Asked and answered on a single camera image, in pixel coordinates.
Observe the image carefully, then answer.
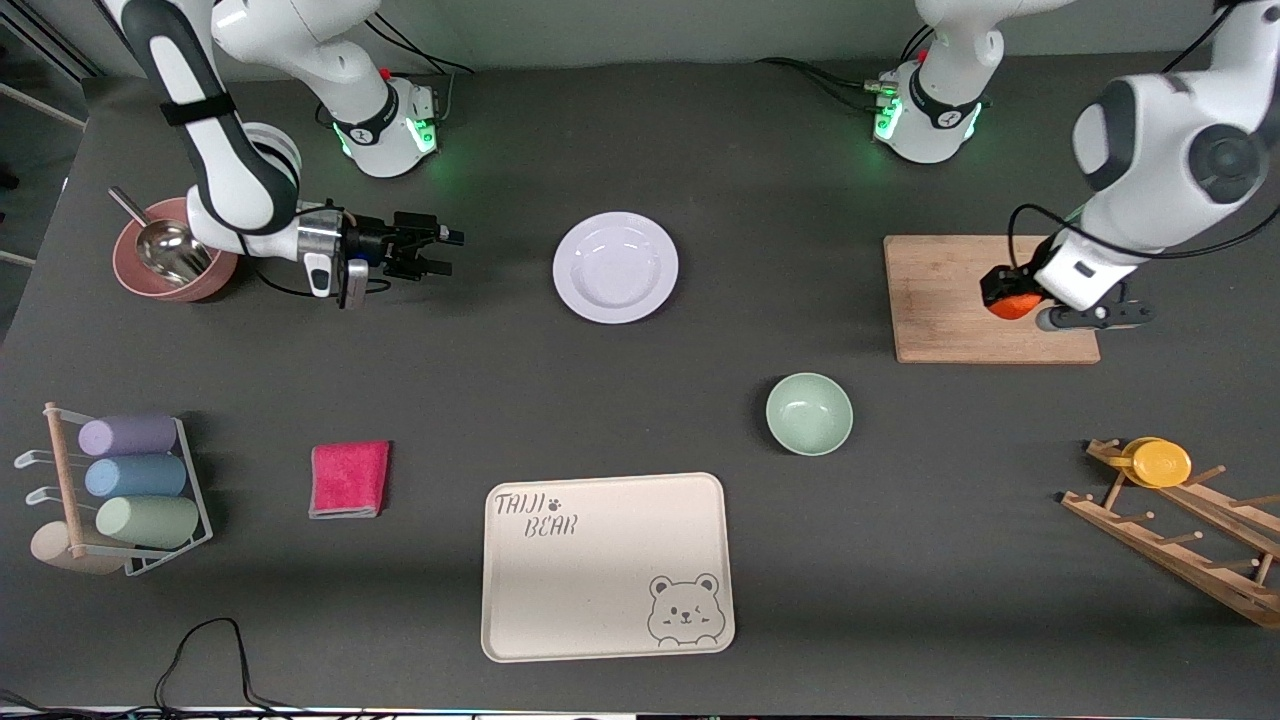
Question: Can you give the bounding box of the metal scoop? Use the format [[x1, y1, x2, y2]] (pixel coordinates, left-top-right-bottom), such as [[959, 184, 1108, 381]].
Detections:
[[108, 186, 214, 286]]

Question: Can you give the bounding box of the wooden cutting board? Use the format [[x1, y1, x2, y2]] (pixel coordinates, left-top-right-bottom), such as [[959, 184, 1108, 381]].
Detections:
[[884, 235, 1102, 365]]

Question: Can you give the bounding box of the black left base cable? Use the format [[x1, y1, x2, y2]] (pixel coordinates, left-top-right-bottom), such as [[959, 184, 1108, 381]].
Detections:
[[758, 57, 883, 113]]

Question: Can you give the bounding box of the yellow cup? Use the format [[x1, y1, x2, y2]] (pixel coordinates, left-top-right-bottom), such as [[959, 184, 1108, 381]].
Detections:
[[1120, 437, 1193, 489]]

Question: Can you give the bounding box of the pink folded cloth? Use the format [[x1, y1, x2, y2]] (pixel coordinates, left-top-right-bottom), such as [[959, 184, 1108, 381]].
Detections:
[[308, 440, 392, 520]]

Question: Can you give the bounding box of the green plastic cup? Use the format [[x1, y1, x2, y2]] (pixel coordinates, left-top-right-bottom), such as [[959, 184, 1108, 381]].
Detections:
[[95, 495, 201, 549]]

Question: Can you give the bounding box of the pink bowl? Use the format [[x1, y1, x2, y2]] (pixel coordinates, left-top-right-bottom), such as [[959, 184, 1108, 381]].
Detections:
[[112, 197, 240, 303]]

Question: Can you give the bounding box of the grey metal frame bar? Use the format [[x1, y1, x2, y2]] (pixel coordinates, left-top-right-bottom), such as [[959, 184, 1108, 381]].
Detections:
[[0, 80, 89, 131]]

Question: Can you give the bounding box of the purple plastic cup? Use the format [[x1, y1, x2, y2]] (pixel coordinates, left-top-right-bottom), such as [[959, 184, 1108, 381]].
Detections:
[[78, 414, 179, 458]]

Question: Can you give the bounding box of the black base cable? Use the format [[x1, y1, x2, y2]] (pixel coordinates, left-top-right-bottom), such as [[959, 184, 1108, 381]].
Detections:
[[758, 57, 883, 113], [365, 15, 476, 76]]

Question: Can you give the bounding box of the beige plastic cup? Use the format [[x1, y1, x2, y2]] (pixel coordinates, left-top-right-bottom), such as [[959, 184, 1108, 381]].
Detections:
[[30, 520, 126, 576]]

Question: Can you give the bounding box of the wooden peg drying rack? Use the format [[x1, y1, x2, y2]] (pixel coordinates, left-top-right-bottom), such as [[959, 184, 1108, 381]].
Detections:
[[1060, 437, 1280, 631]]

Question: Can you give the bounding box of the black right base cable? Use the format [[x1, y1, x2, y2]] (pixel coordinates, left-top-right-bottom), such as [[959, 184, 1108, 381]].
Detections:
[[365, 15, 476, 76]]

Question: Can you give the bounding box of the cream tray with bear print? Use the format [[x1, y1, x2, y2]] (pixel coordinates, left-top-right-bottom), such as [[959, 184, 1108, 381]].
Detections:
[[481, 472, 736, 664]]

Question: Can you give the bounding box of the white wire cup rack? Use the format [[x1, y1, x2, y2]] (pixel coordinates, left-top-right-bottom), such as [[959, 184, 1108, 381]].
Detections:
[[14, 402, 214, 578]]

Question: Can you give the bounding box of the blue plastic cup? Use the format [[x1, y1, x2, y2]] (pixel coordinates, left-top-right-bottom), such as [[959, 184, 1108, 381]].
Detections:
[[84, 455, 188, 499]]

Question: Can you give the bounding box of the black cable on table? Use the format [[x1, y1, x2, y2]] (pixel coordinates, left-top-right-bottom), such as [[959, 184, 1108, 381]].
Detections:
[[155, 618, 301, 713]]

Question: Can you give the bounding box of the white round plate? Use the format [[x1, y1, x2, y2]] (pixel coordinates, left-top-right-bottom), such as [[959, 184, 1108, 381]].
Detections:
[[552, 211, 680, 325]]

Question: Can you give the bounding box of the green bowl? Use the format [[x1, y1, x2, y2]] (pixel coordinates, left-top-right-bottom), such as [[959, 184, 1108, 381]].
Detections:
[[765, 372, 855, 457]]

